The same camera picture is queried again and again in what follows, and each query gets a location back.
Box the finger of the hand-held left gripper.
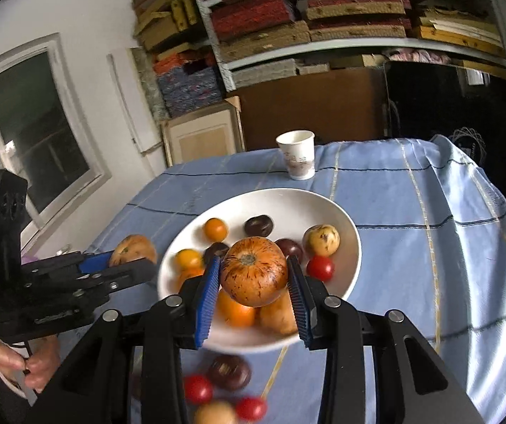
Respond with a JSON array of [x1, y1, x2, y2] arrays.
[[21, 251, 116, 279], [31, 258, 156, 309]]

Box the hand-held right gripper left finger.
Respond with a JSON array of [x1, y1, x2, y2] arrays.
[[36, 256, 222, 424]]

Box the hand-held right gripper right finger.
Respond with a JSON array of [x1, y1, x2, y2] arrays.
[[286, 255, 485, 424]]

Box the tan spotted tomato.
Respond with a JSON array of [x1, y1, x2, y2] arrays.
[[194, 400, 238, 424], [258, 294, 300, 336], [109, 234, 158, 268], [302, 224, 341, 258]]

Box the large orange tomato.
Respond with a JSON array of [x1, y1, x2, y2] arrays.
[[215, 289, 258, 328]]

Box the small orange tomato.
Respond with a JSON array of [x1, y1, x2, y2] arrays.
[[203, 217, 229, 242], [176, 267, 205, 290]]

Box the red cherry tomato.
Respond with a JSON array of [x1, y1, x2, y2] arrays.
[[184, 375, 214, 405], [236, 396, 267, 422], [306, 255, 336, 282]]

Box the small yellow tomato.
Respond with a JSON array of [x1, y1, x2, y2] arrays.
[[174, 248, 204, 271]]

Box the orange-brown striped tomato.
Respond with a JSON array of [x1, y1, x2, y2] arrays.
[[220, 237, 290, 307]]

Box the white plate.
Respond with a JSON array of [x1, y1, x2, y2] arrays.
[[157, 188, 362, 355]]

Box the person's left hand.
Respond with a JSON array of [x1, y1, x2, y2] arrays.
[[0, 335, 61, 393]]

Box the dark purple tomato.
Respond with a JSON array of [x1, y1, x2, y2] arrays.
[[208, 354, 252, 391], [275, 237, 304, 260], [203, 241, 231, 266], [243, 214, 275, 238]]

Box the blue striped tablecloth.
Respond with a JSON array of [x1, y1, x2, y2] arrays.
[[71, 135, 506, 424]]

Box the grey framed window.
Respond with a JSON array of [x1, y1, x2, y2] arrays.
[[0, 33, 112, 252]]

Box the light wooden framed panel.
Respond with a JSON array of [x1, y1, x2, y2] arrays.
[[161, 97, 247, 167]]

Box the white paper cup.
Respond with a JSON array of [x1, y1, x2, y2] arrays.
[[276, 130, 316, 181]]

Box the grey patterned board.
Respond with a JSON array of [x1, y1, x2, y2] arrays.
[[129, 46, 169, 120]]

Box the pile of cardboard boxes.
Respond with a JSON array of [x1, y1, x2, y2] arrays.
[[131, 0, 227, 118]]

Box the brown wooden cabinet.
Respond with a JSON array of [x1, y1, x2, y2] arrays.
[[226, 68, 388, 153]]

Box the black glossy cabinet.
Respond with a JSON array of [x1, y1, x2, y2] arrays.
[[383, 59, 506, 204]]

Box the stacks of flat patterned boxes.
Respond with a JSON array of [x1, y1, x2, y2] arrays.
[[195, 0, 506, 87]]

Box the black wire chair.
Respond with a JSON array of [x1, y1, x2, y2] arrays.
[[449, 126, 488, 160]]

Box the white wall shelf unit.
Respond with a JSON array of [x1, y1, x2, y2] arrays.
[[184, 0, 506, 91]]

